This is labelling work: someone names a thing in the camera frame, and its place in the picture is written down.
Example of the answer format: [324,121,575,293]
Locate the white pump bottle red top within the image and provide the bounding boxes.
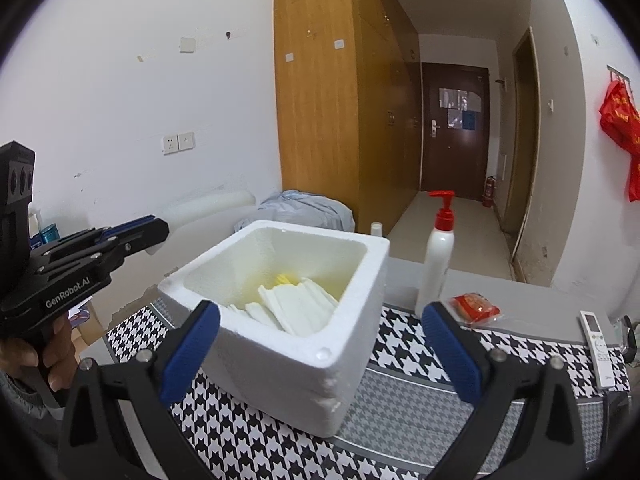
[414,191,454,318]

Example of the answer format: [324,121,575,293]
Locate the teal cup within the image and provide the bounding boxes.
[40,223,60,245]

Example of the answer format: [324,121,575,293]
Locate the houndstooth table mat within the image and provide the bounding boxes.
[105,300,605,479]

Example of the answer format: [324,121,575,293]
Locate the yellow ribbed sponge cloth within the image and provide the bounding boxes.
[274,273,298,286]

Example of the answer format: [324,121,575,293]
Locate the double wall socket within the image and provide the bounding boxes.
[162,131,195,155]

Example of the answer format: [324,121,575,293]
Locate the wooden side door frame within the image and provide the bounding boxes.
[501,27,540,282]

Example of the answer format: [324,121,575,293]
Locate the dark brown entrance door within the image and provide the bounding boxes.
[421,63,490,200]

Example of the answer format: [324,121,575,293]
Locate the red hanging bag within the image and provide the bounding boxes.
[599,79,640,203]

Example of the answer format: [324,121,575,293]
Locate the white wall switch plate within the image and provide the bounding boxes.
[179,37,196,53]

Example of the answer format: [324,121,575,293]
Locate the wooden wardrobe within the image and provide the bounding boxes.
[273,0,422,233]

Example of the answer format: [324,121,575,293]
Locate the white remote control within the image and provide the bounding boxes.
[579,311,615,390]

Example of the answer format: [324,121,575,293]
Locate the person's left hand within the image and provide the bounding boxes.
[0,314,77,392]

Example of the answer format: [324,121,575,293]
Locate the white foam box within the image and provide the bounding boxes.
[158,220,390,438]

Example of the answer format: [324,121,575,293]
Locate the small white capped bottle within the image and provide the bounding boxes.
[371,222,383,237]

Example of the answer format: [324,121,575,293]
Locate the red fire extinguisher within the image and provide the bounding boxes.
[482,176,497,208]

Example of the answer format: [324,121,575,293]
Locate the white tissues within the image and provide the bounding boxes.
[226,278,338,337]

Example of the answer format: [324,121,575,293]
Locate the light blue crumpled cloth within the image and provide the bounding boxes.
[233,190,356,232]

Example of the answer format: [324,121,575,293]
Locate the red snack packet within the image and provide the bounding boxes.
[448,292,501,326]

